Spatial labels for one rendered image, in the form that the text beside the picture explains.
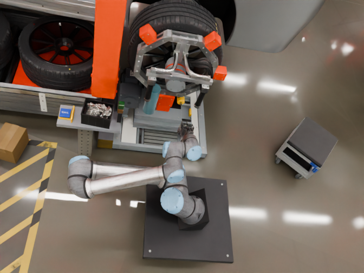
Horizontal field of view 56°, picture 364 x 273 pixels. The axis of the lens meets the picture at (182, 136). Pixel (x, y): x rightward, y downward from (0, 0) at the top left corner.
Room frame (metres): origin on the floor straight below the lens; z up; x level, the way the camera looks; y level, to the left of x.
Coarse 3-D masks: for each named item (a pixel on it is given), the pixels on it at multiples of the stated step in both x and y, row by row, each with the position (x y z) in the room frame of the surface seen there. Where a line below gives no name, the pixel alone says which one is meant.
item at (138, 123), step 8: (184, 96) 2.12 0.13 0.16; (184, 104) 2.04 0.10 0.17; (184, 112) 1.97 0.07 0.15; (136, 120) 1.68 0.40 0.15; (144, 120) 1.71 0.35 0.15; (152, 120) 1.74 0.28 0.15; (184, 120) 1.86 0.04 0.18; (152, 128) 1.70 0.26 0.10; (160, 128) 1.72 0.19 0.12; (168, 128) 1.74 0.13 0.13; (176, 128) 1.77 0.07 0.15
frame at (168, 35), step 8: (168, 32) 1.68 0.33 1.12; (176, 32) 1.71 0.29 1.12; (184, 32) 1.74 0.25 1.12; (160, 40) 1.64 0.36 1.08; (168, 40) 1.65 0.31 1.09; (176, 40) 1.67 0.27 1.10; (184, 40) 1.69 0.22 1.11; (192, 40) 1.70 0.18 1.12; (200, 40) 1.73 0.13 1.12; (144, 48) 1.60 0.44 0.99; (152, 48) 1.62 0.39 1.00; (200, 48) 1.73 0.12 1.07; (136, 56) 1.59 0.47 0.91; (208, 56) 1.75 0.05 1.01; (216, 56) 1.82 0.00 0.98; (136, 64) 1.59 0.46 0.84; (216, 64) 1.78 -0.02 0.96; (136, 72) 1.59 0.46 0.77; (144, 80) 1.62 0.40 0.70; (184, 88) 1.77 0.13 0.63; (192, 88) 1.75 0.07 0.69
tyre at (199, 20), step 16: (176, 0) 1.93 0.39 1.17; (144, 16) 1.80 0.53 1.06; (160, 16) 1.77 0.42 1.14; (176, 16) 1.78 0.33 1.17; (192, 16) 1.84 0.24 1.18; (208, 16) 1.96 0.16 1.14; (160, 32) 1.71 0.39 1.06; (192, 32) 1.78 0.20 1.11; (208, 32) 1.82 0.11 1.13; (128, 48) 1.66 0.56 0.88
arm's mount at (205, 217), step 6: (192, 192) 1.13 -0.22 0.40; (198, 192) 1.13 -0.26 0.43; (204, 192) 1.13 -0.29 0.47; (204, 198) 1.09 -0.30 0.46; (204, 204) 1.05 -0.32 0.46; (204, 216) 0.98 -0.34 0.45; (180, 222) 0.93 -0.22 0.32; (198, 222) 0.94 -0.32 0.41; (204, 222) 0.94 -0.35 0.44; (180, 228) 0.90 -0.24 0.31; (186, 228) 0.90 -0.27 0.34; (192, 228) 0.92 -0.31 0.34; (198, 228) 0.94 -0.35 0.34
